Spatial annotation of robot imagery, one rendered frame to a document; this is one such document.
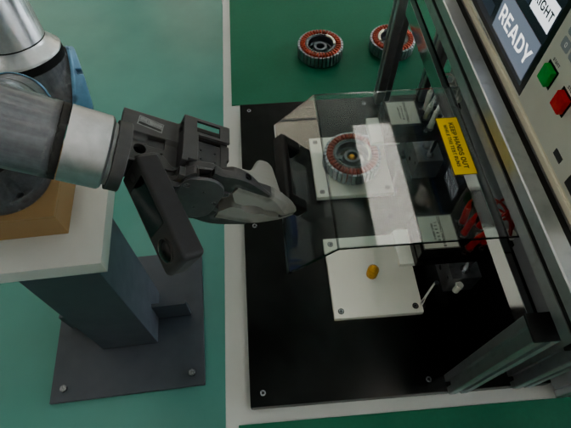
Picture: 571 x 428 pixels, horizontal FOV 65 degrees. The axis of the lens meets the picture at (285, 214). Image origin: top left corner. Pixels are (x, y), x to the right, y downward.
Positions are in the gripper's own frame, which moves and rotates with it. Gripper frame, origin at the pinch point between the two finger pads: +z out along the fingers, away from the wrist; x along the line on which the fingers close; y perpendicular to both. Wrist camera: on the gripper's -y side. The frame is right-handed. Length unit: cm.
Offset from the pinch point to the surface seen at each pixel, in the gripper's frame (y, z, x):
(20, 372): 12, -21, 134
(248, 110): 46, 10, 27
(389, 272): 3.8, 29.7, 14.4
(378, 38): 66, 38, 9
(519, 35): 14.7, 18.5, -24.4
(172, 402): -1, 22, 109
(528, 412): -20, 47, 8
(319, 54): 61, 25, 17
